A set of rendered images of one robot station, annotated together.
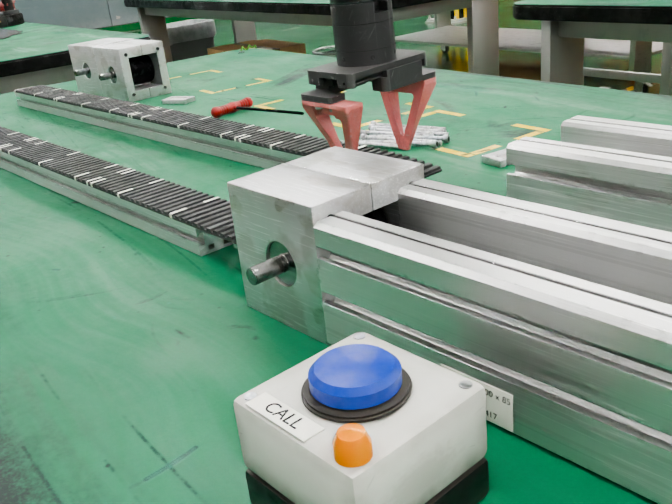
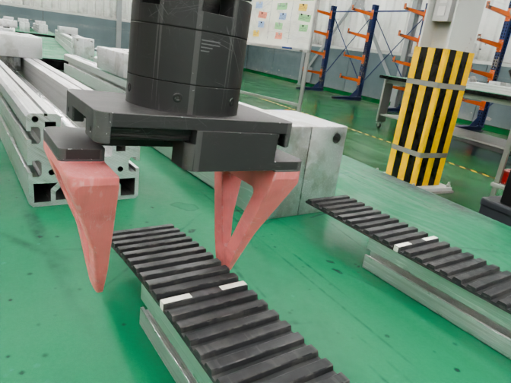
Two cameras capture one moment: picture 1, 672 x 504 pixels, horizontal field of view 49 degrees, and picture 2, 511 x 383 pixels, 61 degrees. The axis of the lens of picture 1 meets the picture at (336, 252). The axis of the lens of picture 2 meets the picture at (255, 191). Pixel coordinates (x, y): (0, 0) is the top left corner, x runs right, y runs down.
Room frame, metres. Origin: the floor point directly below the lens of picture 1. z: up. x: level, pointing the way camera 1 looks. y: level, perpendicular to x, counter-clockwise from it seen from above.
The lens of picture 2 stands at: (0.94, 0.01, 0.94)
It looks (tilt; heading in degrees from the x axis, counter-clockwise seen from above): 18 degrees down; 183
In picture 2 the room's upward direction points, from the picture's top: 8 degrees clockwise
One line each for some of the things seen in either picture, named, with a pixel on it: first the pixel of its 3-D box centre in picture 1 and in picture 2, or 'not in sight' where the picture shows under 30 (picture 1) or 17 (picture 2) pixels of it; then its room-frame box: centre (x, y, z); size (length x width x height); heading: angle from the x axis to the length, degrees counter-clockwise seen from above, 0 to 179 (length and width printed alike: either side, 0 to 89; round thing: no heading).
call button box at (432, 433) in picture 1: (375, 435); not in sight; (0.28, -0.01, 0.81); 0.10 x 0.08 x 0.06; 129
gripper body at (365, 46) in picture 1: (364, 40); (186, 69); (0.72, -0.05, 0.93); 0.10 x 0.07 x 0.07; 128
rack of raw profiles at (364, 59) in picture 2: not in sight; (354, 52); (-9.97, 1.31, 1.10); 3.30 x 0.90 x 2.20; 33
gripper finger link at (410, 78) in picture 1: (390, 108); (127, 204); (0.74, -0.07, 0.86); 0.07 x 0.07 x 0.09; 38
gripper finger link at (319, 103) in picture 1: (353, 121); (213, 198); (0.71, -0.03, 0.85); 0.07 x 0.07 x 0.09; 38
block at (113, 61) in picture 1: (126, 71); not in sight; (1.41, 0.35, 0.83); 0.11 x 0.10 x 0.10; 131
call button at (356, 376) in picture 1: (355, 383); not in sight; (0.27, 0.00, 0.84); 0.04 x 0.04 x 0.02
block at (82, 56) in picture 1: (100, 67); not in sight; (1.50, 0.42, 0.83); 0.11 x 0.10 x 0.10; 133
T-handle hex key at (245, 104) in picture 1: (264, 110); not in sight; (1.12, 0.08, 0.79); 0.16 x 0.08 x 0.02; 48
